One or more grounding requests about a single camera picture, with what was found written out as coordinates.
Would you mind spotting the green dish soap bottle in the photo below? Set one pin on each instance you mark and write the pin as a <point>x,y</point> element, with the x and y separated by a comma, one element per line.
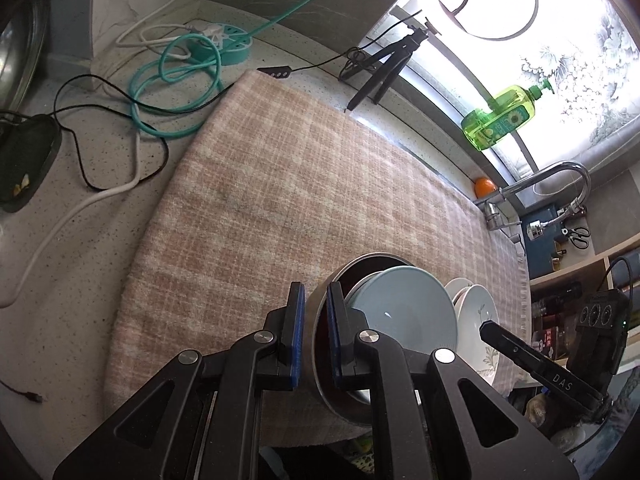
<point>495,120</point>

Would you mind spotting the wooden shelf unit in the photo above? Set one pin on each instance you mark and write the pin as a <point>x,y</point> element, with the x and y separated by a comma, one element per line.
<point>565,277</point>

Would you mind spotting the chrome faucet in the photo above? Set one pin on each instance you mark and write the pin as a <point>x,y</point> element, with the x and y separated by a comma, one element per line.
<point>550,170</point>

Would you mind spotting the white ceramic bowl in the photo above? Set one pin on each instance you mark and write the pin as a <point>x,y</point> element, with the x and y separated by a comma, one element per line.
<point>405,310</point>

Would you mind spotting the black tripod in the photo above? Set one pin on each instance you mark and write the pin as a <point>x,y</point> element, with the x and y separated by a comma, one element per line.
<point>385,72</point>

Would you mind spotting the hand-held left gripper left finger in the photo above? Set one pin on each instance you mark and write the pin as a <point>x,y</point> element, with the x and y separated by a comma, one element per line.
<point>297,335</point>

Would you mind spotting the pink plaid cloth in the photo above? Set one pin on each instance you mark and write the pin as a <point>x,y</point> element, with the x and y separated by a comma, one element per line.
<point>275,185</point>

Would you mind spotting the steel pot lid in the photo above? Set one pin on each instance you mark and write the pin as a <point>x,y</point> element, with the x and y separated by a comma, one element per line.
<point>20,50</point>

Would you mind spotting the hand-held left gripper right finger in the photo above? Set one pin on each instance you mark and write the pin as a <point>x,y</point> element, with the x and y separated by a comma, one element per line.
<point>332,335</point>

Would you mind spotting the scissors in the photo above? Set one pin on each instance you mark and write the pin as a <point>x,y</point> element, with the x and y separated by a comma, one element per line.
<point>580,240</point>

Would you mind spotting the teal round power strip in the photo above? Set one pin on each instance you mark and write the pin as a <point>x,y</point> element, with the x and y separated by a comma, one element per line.
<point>230,45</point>

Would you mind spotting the large steel bowl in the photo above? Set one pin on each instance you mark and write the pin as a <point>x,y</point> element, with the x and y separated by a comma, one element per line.
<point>319,340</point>

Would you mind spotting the white plate with grey sprig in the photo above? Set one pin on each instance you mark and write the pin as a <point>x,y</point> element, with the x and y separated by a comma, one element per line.
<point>475,325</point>

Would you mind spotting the orange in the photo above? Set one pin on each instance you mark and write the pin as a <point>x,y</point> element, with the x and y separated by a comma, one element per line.
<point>485,187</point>

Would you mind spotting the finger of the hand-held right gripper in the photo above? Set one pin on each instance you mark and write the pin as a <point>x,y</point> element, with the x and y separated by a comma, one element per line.
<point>500,337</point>

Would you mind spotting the grape print window pane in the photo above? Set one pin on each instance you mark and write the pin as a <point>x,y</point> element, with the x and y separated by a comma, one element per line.
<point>575,75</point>

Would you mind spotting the black round dish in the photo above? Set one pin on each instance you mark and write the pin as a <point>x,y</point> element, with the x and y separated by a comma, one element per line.
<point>30,160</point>

